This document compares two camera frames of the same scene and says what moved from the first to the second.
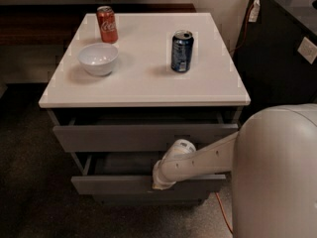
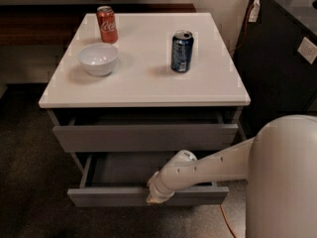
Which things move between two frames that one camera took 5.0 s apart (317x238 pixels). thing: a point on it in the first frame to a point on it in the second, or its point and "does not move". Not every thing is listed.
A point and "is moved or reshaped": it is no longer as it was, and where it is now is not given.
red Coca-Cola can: [107, 24] does not move
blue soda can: [182, 49] does not move
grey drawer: [133, 184] is moved or reshaped
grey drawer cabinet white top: [124, 87] does not move
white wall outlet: [307, 50] does not move
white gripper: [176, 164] to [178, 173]
